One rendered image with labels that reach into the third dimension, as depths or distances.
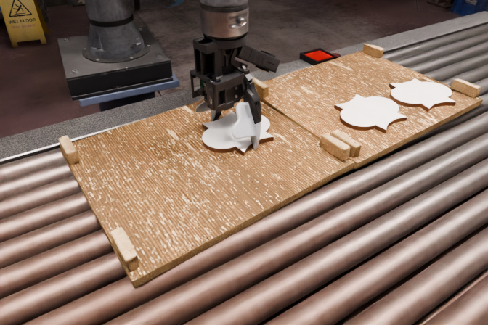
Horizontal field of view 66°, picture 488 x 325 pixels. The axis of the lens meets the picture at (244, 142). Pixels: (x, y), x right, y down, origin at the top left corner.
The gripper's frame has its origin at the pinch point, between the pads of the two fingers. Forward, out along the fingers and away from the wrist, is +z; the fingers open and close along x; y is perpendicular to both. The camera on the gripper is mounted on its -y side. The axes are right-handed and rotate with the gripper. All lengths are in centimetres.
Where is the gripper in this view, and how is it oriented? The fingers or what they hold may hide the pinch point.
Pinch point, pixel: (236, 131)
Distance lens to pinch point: 73.4
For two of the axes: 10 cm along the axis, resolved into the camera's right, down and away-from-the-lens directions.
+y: -7.5, 3.8, -5.4
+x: 6.6, 4.4, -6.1
